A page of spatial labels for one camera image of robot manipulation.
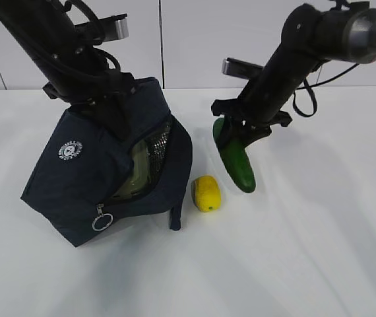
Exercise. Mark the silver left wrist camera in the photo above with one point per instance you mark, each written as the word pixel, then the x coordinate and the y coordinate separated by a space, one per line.
pixel 105 29

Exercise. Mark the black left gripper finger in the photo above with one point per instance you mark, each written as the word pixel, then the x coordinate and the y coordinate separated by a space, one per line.
pixel 112 116

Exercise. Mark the green lidded glass container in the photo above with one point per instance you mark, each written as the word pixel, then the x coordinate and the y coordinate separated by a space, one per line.
pixel 140 176

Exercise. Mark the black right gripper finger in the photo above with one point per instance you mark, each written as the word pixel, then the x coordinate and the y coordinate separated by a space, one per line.
pixel 254 134
pixel 228 131

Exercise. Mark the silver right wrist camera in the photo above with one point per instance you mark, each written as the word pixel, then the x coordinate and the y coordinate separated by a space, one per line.
pixel 240 69

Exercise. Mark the yellow lemon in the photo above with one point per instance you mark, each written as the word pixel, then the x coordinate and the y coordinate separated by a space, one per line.
pixel 206 194

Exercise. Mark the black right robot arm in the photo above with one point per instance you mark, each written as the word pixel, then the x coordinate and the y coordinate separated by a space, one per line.
pixel 309 38

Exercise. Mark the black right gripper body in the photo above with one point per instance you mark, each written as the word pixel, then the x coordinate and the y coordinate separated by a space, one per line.
pixel 245 118

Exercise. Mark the navy blue lunch bag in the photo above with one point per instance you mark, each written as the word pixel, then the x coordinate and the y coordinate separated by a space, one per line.
pixel 83 165

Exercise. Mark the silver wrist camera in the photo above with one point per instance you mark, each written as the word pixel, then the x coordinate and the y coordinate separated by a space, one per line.
pixel 105 29
pixel 240 69

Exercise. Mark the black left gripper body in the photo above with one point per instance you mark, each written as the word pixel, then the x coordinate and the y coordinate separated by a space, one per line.
pixel 111 88

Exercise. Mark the green cucumber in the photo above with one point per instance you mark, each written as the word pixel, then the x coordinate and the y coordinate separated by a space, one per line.
pixel 235 160

